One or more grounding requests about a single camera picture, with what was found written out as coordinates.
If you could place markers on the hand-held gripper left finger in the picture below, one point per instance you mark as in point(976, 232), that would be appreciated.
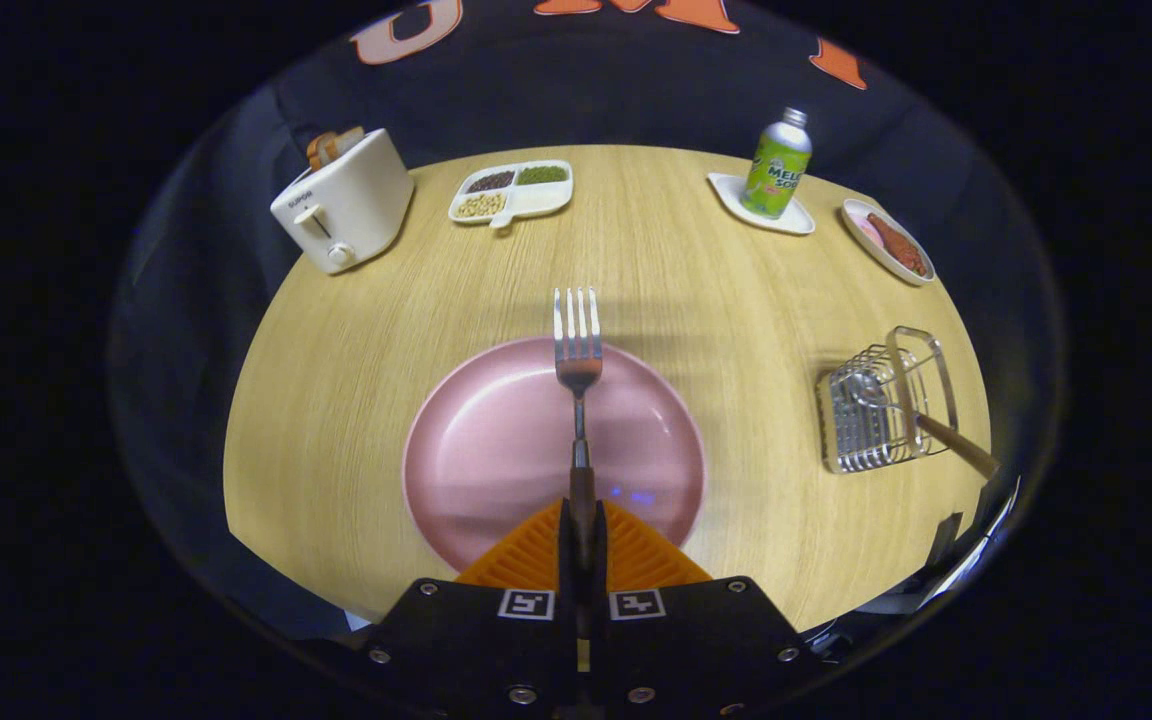
point(476, 640)

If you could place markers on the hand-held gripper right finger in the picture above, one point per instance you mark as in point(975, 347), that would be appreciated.
point(696, 640)

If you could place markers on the pink round plate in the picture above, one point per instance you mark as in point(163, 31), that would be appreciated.
point(496, 450)

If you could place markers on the pile of yellow soybeans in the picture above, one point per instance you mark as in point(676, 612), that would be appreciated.
point(481, 205)

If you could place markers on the pink ham slice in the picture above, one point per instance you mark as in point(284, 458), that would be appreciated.
point(870, 232)

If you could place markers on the white divided dish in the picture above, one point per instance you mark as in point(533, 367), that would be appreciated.
point(542, 199)

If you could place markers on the white square coaster plate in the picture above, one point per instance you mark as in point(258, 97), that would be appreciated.
point(726, 190)

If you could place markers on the white toaster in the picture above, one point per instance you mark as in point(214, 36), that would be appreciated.
point(356, 205)

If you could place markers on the white oval dish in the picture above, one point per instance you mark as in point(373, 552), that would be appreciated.
point(852, 210)

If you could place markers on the pile of dark beans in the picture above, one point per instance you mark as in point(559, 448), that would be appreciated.
point(491, 181)

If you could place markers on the pile of green beans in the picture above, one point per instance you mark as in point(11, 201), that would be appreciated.
point(543, 175)

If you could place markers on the green drink bottle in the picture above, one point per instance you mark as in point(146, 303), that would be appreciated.
point(776, 175)

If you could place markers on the toast slice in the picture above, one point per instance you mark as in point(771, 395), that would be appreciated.
point(326, 148)

